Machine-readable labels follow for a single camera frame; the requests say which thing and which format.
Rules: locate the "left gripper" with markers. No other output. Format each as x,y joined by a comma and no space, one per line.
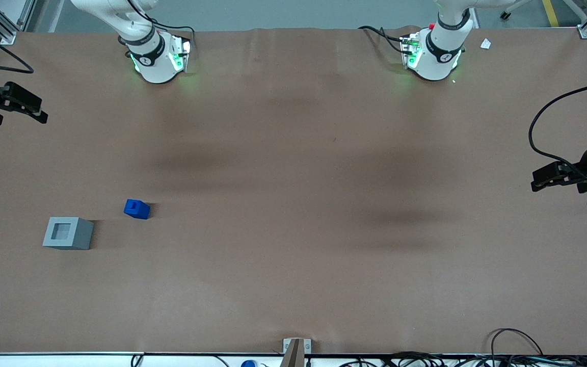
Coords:
580,176

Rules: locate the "blue plastic block part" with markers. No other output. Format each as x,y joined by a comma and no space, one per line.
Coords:
136,208

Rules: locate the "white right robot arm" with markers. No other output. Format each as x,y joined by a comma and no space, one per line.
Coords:
156,66

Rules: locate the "gray square hollow base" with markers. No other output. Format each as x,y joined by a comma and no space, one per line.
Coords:
80,235

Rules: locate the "small white paper scrap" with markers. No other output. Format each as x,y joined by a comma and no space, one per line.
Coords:
485,44

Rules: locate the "white stand leg with caster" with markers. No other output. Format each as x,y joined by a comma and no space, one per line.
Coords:
512,9

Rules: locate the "brown table cover mat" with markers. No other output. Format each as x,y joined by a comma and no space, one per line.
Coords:
293,204

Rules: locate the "blue round cap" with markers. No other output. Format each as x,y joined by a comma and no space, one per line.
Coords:
248,364

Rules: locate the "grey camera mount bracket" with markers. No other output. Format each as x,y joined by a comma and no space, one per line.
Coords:
293,351

